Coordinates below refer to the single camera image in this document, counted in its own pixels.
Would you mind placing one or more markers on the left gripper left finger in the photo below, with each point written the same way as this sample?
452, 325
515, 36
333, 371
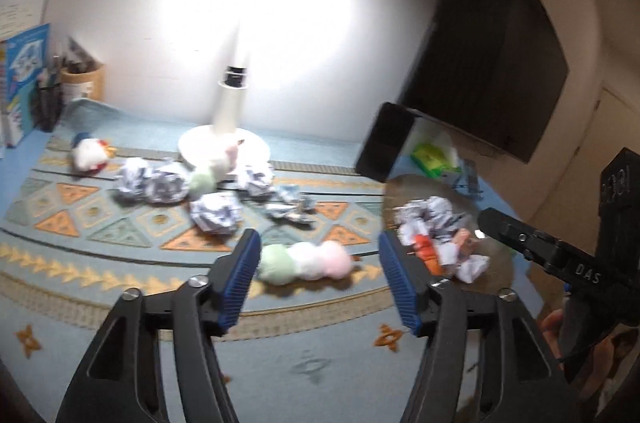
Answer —
119, 379

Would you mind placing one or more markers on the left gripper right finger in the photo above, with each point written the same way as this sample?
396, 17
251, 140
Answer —
518, 378

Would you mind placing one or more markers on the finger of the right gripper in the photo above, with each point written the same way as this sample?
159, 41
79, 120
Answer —
533, 244

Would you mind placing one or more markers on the gridded paper ball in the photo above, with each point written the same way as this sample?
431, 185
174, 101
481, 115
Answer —
455, 264

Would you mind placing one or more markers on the small orange carton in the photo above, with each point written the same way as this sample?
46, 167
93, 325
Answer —
465, 242

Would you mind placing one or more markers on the large grey paper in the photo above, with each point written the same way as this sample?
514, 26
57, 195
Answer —
434, 216

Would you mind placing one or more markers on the orange snack packet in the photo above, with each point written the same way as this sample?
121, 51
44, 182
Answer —
424, 249

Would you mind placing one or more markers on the golden ribbed bowl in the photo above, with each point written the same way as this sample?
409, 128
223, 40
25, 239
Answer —
400, 190

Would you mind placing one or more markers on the white kitty plush toy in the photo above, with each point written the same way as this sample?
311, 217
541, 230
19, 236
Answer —
90, 155

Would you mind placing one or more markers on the three-ball dango plush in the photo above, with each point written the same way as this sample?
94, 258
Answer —
210, 172

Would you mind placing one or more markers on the small metal stand ornament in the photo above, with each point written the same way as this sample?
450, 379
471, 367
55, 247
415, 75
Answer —
468, 182

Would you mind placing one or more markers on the green tissue box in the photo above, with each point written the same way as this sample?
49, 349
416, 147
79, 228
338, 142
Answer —
432, 161

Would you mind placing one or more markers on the patterned blue woven rug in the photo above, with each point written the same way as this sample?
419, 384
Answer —
318, 351

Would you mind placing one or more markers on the black phone on stand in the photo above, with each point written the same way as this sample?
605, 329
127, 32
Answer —
388, 135

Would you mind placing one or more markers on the white desk lamp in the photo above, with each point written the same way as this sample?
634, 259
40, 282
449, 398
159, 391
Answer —
229, 98

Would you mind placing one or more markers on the black mesh pen holder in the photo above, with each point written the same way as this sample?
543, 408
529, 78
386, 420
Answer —
47, 107

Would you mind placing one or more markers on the blue boxed book set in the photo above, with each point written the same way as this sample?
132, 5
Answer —
23, 59

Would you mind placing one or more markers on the upright white papers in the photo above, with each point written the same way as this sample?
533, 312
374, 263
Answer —
17, 16

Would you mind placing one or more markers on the black wall television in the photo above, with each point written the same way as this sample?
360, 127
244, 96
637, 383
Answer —
493, 69

